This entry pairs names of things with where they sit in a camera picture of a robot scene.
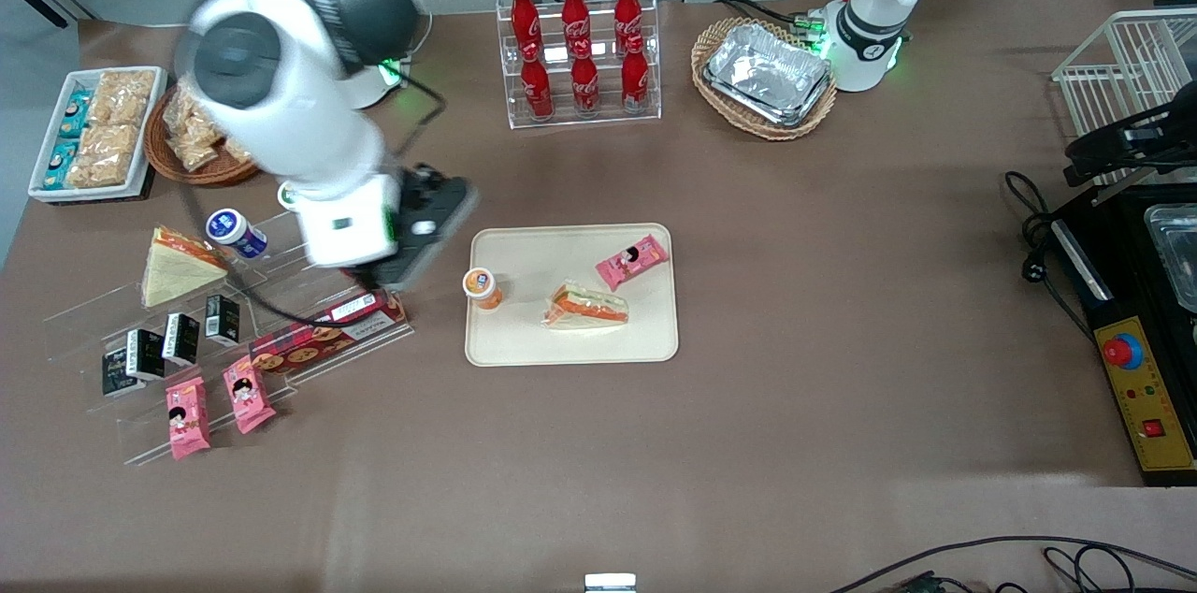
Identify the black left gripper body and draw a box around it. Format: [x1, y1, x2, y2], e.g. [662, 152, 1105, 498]
[1064, 97, 1197, 190]

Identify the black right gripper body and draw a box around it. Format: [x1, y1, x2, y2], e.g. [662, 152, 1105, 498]
[360, 165, 480, 290]

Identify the triangle sandwich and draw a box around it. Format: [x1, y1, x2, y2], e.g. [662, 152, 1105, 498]
[140, 225, 232, 309]
[541, 280, 630, 331]

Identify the beige plastic tray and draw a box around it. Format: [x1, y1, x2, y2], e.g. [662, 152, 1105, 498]
[466, 224, 680, 368]

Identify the aluminium foil tray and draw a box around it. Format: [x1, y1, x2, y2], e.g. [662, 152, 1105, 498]
[701, 22, 833, 128]

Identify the grey metal lever strip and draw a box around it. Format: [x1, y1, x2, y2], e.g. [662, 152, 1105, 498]
[1089, 174, 1156, 206]

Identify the orange-lid yogurt cup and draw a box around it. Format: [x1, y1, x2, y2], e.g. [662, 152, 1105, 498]
[463, 268, 504, 312]

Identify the clear rectangular food container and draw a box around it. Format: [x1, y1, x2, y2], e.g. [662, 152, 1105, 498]
[1143, 205, 1197, 313]

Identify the black sealing machine yellow panel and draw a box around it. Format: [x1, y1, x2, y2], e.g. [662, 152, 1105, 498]
[1047, 181, 1197, 488]

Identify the red cookie box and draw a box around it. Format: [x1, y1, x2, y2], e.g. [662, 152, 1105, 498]
[248, 289, 410, 376]

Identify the clear acrylic bottle rack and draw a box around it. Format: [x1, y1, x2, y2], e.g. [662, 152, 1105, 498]
[496, 0, 662, 129]

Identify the blue-lid yogurt cup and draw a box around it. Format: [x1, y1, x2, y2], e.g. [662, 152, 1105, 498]
[206, 209, 269, 259]

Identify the pink cartoon snack pack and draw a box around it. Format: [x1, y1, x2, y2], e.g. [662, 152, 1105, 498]
[596, 235, 671, 292]
[166, 376, 212, 460]
[222, 356, 277, 434]

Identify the small black drink carton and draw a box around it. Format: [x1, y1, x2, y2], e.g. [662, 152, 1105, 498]
[101, 348, 141, 398]
[205, 294, 241, 347]
[126, 328, 167, 381]
[163, 312, 200, 367]

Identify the clear bag of crackers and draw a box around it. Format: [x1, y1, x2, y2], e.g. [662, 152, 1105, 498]
[165, 88, 203, 141]
[170, 133, 225, 173]

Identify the brown wicker basket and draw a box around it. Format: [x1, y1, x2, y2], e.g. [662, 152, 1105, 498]
[145, 83, 263, 187]

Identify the white rectangular snack bin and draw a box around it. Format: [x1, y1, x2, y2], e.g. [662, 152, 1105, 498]
[28, 66, 169, 203]

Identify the flat pack of crackers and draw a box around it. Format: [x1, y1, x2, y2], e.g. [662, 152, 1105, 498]
[65, 123, 141, 190]
[91, 69, 155, 128]

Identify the clear acrylic stepped shelf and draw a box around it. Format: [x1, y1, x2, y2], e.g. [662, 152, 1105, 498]
[42, 210, 413, 468]

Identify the light wicker basket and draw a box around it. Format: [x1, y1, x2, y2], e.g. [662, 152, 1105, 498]
[691, 17, 838, 141]

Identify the teal snack pack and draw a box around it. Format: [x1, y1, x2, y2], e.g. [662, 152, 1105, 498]
[58, 90, 93, 138]
[45, 141, 80, 192]

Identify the silver machine handle bar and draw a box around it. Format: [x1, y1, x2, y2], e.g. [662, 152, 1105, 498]
[1052, 219, 1114, 302]

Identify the white wire rack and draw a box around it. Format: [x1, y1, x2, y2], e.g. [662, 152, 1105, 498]
[1052, 8, 1197, 187]

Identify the black power cable with plug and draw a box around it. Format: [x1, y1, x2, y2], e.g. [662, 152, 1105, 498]
[1003, 170, 1095, 341]

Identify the black loose cable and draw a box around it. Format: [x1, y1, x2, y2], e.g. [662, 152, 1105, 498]
[828, 535, 1197, 593]

